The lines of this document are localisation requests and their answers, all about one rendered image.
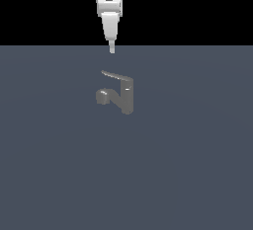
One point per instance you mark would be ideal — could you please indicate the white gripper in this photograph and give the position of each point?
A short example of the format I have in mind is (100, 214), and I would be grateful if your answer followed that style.
(110, 26)

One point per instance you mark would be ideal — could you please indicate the grey metal faucet body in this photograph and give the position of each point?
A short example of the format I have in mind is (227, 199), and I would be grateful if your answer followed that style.
(126, 99)

